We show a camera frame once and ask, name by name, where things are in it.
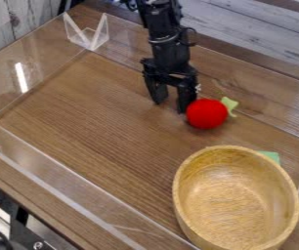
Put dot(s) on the green felt piece behind bowl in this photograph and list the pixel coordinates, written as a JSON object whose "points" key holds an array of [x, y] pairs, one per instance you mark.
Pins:
{"points": [[272, 155]]}

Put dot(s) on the wooden oval bowl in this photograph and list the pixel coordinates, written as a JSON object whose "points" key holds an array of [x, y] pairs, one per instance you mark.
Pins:
{"points": [[235, 200]]}

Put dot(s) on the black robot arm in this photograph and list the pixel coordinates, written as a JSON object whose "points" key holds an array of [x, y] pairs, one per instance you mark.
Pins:
{"points": [[161, 18]]}

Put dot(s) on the red felt strawberry toy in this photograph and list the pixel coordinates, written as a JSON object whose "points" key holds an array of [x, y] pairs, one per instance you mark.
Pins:
{"points": [[208, 113]]}

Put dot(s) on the clear acrylic tray enclosure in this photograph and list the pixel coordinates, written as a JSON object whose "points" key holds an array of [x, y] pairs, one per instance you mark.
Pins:
{"points": [[89, 150]]}

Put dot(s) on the black table clamp bracket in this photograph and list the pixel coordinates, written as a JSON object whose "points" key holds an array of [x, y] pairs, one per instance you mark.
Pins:
{"points": [[22, 238]]}

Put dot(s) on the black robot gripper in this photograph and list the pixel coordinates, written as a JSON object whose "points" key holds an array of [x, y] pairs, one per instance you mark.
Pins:
{"points": [[168, 68]]}

